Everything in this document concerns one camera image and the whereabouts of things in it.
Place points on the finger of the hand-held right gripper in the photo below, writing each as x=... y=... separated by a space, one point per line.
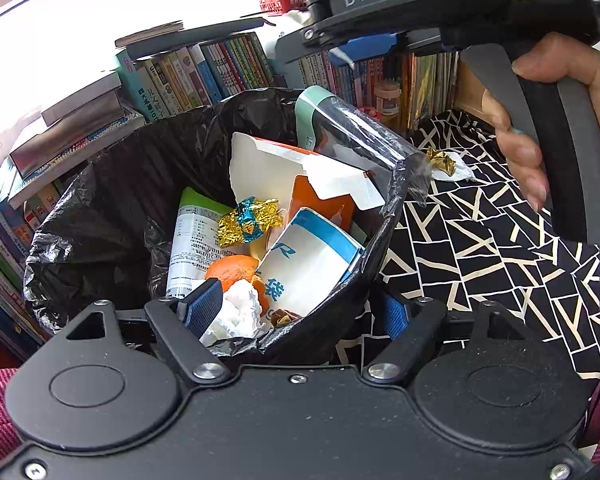
x=370 y=0
x=365 y=47

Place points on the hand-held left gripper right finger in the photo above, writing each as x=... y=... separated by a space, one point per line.
x=395 y=312

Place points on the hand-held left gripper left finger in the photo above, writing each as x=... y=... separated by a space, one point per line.
x=205 y=305

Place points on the white tissue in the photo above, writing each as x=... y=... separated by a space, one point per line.
x=235 y=310

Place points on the orange peel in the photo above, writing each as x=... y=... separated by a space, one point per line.
x=232 y=270

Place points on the green mailer package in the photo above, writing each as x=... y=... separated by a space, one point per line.
x=195 y=245

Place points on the brown candy wrapper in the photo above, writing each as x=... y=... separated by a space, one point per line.
x=285 y=316

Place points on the clear plastic package mint card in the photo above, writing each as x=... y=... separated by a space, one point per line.
x=340 y=125

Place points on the gold blue foil wrapper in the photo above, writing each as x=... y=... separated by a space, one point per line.
x=250 y=222

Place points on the white paper bag blue print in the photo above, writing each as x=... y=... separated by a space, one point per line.
x=310 y=260

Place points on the trash bin with black bag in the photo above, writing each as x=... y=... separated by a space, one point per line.
x=95 y=230

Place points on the orange white cardboard carton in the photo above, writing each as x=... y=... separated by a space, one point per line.
x=265 y=175

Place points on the row of blue spine books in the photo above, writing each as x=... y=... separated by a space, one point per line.
x=340 y=77

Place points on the row of thin picture books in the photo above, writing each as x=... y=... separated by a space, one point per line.
x=425 y=90

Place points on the row of colourful spine books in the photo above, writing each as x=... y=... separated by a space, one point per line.
x=200 y=75

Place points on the row of children's books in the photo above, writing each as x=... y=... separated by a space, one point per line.
x=0 y=270

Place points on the stack of flat lying books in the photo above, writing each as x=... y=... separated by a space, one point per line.
x=65 y=135

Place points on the person's right hand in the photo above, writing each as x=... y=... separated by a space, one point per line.
x=525 y=160

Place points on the small white jar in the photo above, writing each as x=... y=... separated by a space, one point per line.
x=389 y=100

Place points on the small red white toy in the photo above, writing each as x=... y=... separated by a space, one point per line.
x=370 y=111

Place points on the black white patterned cloth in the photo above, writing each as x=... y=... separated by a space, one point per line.
x=480 y=270

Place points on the brown kraft notebook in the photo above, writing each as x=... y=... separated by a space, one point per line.
x=472 y=95

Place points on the gold foil wrapper white paper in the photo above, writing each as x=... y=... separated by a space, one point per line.
x=442 y=160

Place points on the pale paperback book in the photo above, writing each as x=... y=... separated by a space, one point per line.
x=147 y=34

